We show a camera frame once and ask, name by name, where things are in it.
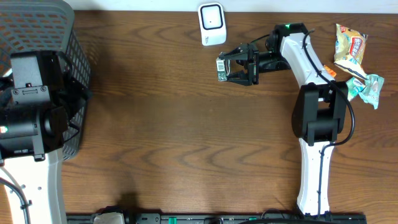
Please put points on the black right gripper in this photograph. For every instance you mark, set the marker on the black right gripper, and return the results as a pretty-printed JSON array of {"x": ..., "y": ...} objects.
[{"x": 243, "y": 53}]

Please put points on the black round-logo snack packet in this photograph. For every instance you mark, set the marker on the black round-logo snack packet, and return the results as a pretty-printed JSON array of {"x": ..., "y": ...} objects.
[{"x": 223, "y": 69}]

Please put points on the orange candy packet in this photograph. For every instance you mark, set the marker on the orange candy packet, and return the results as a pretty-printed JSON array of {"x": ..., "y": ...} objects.
[{"x": 331, "y": 72}]

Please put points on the large yellow snack bag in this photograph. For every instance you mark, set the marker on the large yellow snack bag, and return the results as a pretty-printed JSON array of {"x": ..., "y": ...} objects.
[{"x": 349, "y": 50}]

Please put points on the teal candy packet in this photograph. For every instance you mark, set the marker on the teal candy packet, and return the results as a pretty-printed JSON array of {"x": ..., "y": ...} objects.
[{"x": 355, "y": 86}]

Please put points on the light green snack packet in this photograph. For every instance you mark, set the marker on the light green snack packet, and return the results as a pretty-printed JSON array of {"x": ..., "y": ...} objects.
[{"x": 373, "y": 85}]

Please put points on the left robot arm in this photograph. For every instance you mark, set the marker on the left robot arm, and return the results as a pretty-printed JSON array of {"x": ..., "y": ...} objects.
[{"x": 39, "y": 99}]

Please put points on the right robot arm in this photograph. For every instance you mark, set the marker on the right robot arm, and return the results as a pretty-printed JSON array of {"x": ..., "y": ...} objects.
[{"x": 319, "y": 111}]

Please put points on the white barcode scanner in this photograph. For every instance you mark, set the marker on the white barcode scanner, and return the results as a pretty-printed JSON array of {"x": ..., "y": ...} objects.
[{"x": 212, "y": 24}]

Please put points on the dark grey plastic basket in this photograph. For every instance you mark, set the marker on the dark grey plastic basket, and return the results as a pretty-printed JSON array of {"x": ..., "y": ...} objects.
[{"x": 41, "y": 25}]

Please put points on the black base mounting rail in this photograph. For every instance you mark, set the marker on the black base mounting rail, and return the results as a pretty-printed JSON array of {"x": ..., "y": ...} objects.
[{"x": 268, "y": 217}]

